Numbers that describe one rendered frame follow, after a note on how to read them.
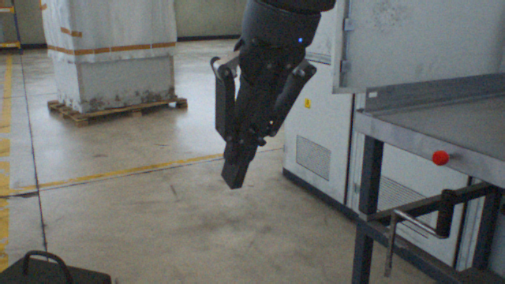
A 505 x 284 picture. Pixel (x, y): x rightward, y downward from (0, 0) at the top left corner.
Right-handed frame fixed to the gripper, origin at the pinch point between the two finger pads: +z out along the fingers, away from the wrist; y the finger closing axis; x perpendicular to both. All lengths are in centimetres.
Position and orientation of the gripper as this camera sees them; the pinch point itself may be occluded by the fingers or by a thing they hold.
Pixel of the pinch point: (237, 160)
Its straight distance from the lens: 53.8
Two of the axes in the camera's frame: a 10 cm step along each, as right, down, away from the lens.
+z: -2.6, 8.0, 5.4
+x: 4.9, 5.9, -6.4
